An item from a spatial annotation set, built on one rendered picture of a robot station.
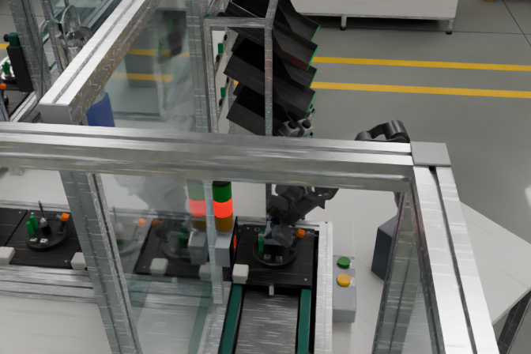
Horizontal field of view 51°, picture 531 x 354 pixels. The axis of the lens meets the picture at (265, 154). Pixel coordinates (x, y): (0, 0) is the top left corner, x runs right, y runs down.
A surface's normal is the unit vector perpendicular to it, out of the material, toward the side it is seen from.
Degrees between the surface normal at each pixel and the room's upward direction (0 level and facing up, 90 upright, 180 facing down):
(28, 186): 0
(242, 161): 90
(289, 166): 90
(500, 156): 0
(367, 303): 0
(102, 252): 90
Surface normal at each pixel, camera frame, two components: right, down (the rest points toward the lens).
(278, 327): 0.00, -0.80
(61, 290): -0.11, 0.60
